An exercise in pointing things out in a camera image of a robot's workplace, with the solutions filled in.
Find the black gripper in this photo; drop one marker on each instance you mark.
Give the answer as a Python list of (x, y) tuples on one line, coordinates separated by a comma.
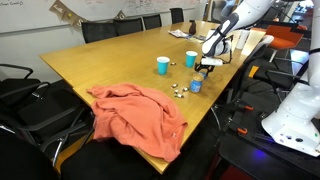
[(208, 68)]

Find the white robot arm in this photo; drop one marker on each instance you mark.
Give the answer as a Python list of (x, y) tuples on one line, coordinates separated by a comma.
[(216, 43)]

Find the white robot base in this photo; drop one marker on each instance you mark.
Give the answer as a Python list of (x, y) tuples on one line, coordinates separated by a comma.
[(291, 124)]

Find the white cylinder container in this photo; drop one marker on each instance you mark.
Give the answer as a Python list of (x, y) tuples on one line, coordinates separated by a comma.
[(242, 39)]

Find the near blue plastic cup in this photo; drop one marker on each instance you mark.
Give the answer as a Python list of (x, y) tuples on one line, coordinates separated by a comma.
[(190, 58)]

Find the blue plastic cup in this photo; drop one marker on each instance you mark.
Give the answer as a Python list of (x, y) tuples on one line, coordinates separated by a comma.
[(162, 62), (190, 58)]

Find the blue peanut butter jar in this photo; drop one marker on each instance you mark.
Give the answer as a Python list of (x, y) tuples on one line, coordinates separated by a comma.
[(196, 82)]

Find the far blue plastic cup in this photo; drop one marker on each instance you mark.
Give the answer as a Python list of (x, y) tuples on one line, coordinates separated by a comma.
[(162, 62)]

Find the brown bottle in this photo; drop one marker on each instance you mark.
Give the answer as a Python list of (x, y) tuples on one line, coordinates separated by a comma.
[(192, 28)]

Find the magazine on table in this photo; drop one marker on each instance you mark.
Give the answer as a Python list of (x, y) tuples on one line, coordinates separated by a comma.
[(178, 33)]

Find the orange clamp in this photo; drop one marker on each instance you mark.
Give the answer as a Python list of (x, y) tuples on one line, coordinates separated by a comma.
[(242, 131), (249, 108)]

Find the orange cloth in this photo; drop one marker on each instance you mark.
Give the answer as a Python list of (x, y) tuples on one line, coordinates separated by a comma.
[(140, 117)]

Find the orange armchair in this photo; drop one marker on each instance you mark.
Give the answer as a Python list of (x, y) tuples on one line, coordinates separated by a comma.
[(284, 38)]

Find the paper banner on whiteboard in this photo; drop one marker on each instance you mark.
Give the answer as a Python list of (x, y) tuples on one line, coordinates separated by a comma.
[(74, 12)]

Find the black armrest office chair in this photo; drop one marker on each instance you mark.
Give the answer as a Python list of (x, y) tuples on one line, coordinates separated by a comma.
[(43, 117)]

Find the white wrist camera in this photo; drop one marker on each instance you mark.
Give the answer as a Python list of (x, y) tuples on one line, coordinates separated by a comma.
[(211, 61)]

